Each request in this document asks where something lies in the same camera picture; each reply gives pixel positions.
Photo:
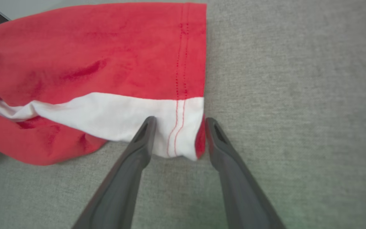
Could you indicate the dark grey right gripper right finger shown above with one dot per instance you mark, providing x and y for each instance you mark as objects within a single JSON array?
[{"x": 240, "y": 190}]

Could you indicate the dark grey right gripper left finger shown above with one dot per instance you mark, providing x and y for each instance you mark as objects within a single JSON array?
[{"x": 119, "y": 184}]

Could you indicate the red shorts with white stripe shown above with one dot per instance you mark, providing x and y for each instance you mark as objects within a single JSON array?
[{"x": 91, "y": 47}]

